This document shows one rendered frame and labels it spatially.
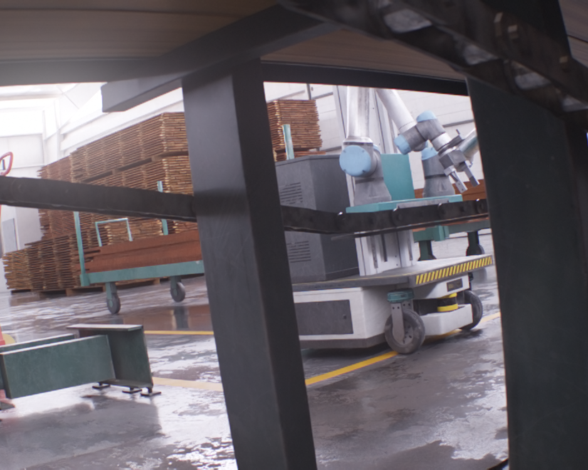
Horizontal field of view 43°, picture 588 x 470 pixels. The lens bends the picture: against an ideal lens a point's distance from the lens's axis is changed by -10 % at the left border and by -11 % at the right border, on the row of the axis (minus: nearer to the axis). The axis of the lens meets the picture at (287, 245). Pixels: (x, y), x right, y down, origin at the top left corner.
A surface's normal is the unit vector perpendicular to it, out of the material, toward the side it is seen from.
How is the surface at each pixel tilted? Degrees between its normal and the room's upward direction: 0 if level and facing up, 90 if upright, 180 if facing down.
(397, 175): 90
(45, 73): 90
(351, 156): 98
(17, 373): 90
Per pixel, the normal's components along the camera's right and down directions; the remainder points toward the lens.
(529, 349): -0.71, 0.11
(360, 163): -0.33, 0.19
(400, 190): 0.72, -0.09
